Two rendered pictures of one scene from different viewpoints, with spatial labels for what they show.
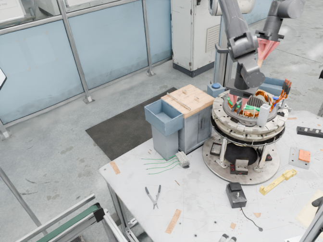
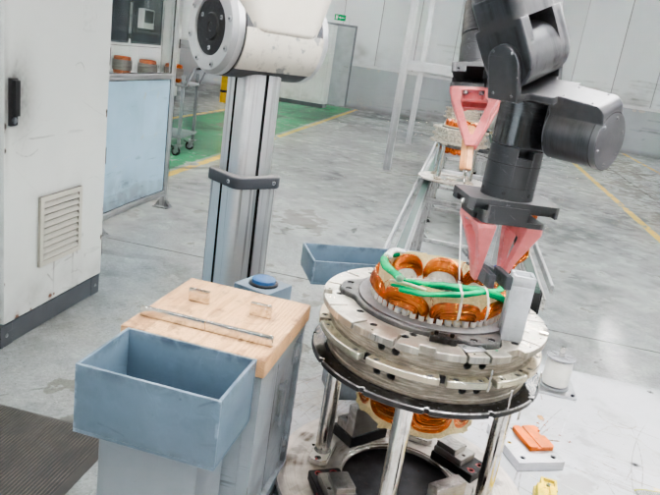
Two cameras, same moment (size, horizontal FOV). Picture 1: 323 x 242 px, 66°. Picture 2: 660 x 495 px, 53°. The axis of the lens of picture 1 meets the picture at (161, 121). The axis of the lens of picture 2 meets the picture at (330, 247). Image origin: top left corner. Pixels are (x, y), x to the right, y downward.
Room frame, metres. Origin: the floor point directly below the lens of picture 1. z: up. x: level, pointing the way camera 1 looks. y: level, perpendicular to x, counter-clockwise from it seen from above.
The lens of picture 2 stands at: (0.36, 0.34, 1.42)
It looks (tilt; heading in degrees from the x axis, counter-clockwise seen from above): 17 degrees down; 315
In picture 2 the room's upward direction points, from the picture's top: 9 degrees clockwise
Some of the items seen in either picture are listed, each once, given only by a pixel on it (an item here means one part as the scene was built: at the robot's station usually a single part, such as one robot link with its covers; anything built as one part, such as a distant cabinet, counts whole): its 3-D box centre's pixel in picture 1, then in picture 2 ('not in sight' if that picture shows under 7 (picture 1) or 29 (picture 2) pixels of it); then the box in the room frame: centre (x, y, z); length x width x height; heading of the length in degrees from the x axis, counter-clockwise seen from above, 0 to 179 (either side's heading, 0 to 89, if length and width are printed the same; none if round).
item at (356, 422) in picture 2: not in sight; (359, 412); (1.00, -0.42, 0.85); 0.06 x 0.04 x 0.05; 84
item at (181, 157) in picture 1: (182, 159); not in sight; (0.86, -0.09, 0.80); 0.10 x 0.05 x 0.04; 20
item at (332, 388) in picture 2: not in sight; (331, 397); (0.99, -0.33, 0.91); 0.02 x 0.02 x 0.21
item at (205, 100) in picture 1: (187, 100); (223, 322); (1.03, -0.14, 1.05); 0.20 x 0.19 x 0.02; 124
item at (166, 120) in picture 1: (164, 132); (161, 468); (0.94, -0.01, 0.92); 0.17 x 0.11 x 0.28; 34
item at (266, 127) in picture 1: (249, 107); (433, 307); (0.88, -0.40, 1.09); 0.32 x 0.32 x 0.01
